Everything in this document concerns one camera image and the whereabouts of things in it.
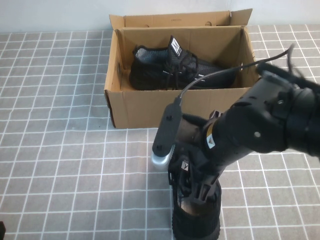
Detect right wrist camera black silver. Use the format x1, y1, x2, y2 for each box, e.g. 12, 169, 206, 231
150, 101, 183, 173

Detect brown cardboard shoe box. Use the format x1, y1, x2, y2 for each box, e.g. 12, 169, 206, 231
103, 8, 265, 130

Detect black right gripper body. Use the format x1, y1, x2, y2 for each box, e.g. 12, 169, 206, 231
174, 109, 238, 181

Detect grey white-grid tablecloth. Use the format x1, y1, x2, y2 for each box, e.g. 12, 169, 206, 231
0, 23, 320, 240

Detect black knit sneaker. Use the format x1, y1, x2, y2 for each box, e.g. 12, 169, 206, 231
166, 147, 223, 240
128, 34, 236, 91

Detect black fuzzy cable sleeve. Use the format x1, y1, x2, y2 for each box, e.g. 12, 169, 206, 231
256, 43, 320, 87

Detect grey right camera cable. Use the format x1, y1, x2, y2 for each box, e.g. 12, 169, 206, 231
178, 43, 296, 103

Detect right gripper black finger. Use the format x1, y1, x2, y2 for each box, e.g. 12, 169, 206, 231
169, 144, 191, 186
189, 172, 221, 204

